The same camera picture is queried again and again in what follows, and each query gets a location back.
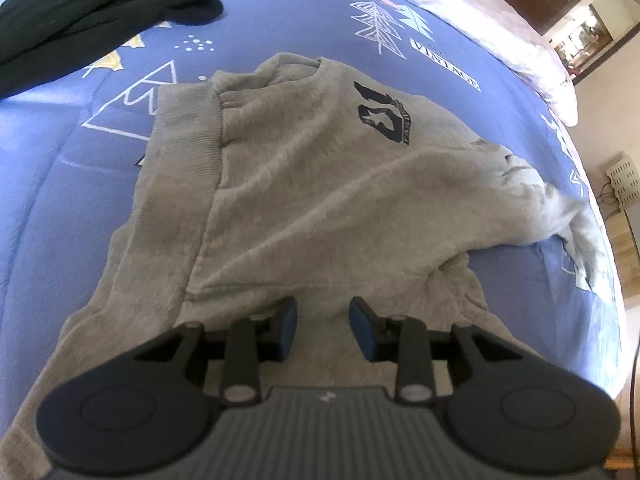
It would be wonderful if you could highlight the wooden side cabinet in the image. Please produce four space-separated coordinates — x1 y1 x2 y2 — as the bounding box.
605 211 639 309

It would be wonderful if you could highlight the white floral duvet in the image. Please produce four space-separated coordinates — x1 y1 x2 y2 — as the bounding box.
407 0 578 127

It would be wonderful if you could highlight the white power strip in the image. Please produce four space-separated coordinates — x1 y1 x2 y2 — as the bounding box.
605 155 640 210

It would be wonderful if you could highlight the black folded garment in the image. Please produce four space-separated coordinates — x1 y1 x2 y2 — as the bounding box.
1 0 224 98

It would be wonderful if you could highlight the blue printed bed quilt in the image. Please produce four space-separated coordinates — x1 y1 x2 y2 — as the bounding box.
0 0 627 441

